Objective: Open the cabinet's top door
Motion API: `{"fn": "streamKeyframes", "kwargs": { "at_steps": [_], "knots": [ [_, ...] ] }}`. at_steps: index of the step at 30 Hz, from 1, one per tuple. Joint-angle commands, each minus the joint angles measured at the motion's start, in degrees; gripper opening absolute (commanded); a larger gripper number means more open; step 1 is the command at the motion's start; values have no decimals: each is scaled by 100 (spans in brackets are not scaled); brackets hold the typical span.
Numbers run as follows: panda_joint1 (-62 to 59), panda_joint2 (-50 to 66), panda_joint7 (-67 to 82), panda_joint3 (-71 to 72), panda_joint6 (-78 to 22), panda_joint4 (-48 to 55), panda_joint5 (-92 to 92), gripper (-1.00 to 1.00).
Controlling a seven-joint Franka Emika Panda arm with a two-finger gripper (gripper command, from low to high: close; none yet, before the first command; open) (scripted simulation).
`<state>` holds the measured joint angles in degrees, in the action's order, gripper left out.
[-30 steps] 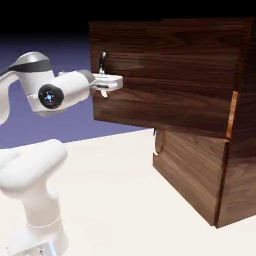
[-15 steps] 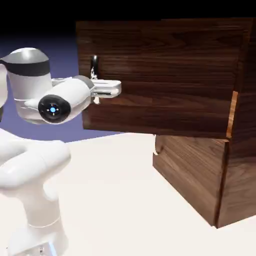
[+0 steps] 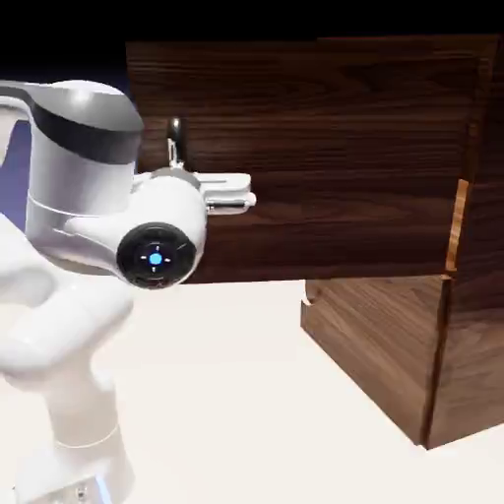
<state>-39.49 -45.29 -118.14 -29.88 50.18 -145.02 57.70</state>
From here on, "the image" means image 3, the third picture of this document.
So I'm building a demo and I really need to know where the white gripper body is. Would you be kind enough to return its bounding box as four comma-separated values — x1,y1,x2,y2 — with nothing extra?
195,171,258,215

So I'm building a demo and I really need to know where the shiny dark metal handle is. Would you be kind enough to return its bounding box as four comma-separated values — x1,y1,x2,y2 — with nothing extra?
166,116,189,161

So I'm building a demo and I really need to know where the large dark wood cabinet door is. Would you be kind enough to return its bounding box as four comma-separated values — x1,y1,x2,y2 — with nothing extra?
125,37,484,285

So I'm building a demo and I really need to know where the small dark wood cabinet door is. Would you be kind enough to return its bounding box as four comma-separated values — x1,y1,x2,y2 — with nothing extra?
300,275,451,449

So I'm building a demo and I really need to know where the dark wood cabinet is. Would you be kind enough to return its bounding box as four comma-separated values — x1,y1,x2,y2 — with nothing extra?
300,33,504,451

